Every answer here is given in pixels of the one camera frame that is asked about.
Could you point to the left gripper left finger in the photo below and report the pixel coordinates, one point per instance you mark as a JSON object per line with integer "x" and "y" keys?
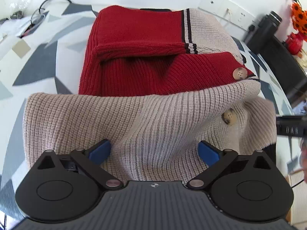
{"x": 89, "y": 161}

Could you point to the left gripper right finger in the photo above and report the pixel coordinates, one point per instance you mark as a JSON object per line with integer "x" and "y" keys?
{"x": 217, "y": 162}

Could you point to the red beige knit cardigan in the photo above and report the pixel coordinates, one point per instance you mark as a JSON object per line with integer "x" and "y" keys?
{"x": 154, "y": 84}

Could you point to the person right hand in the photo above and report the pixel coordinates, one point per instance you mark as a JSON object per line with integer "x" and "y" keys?
{"x": 303, "y": 157}

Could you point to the red vase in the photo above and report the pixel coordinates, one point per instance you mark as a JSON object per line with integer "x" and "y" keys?
{"x": 294, "y": 42}

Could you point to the black thermos bottle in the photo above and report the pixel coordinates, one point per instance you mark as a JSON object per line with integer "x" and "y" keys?
{"x": 263, "y": 32}

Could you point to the black power plug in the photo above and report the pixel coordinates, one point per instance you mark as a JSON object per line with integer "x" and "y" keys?
{"x": 251, "y": 28}

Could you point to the orange artificial flowers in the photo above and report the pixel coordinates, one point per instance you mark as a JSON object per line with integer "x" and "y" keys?
{"x": 298, "y": 17}

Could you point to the geometric pattern desk mat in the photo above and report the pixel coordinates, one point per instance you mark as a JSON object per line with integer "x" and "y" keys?
{"x": 49, "y": 59}

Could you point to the white wall socket panel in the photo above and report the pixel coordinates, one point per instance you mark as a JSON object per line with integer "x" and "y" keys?
{"x": 229, "y": 11}

